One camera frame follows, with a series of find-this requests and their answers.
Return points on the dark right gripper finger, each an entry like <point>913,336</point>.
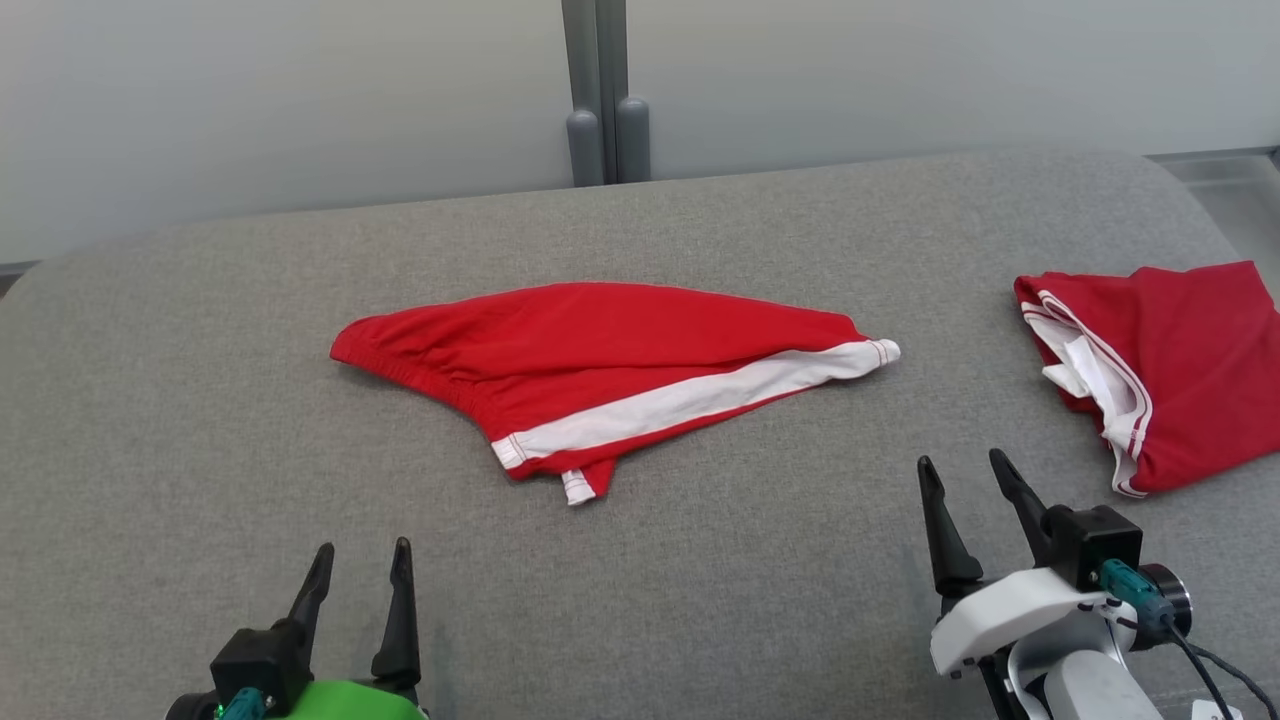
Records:
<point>950,560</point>
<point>1028,520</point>

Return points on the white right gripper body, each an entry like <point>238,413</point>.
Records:
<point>1010,610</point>

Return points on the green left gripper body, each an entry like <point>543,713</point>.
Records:
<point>340,705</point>

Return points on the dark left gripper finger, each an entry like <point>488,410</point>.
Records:
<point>400,640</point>
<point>313,600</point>

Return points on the red white basketball jersey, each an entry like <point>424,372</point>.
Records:
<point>1200,370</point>

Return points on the red shorts with white stripe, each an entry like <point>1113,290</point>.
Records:
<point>600,340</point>

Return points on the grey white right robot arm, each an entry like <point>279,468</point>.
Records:
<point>1090,690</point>

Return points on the grey fabric sofa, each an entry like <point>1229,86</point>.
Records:
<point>640,600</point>

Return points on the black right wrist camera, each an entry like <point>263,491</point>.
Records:
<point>1095,540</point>

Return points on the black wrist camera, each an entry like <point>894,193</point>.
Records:
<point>255,665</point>
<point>1095,540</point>

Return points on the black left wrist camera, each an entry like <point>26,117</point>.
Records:
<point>255,665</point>

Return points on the teal left camera connector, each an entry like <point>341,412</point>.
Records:
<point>240,708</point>

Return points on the teal camera connector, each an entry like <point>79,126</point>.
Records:
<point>240,708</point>
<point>1135,592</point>

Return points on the teal right camera connector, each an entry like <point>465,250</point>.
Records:
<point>1135,592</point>

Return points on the grey partition post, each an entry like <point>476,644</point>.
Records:
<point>584,100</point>
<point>628,130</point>

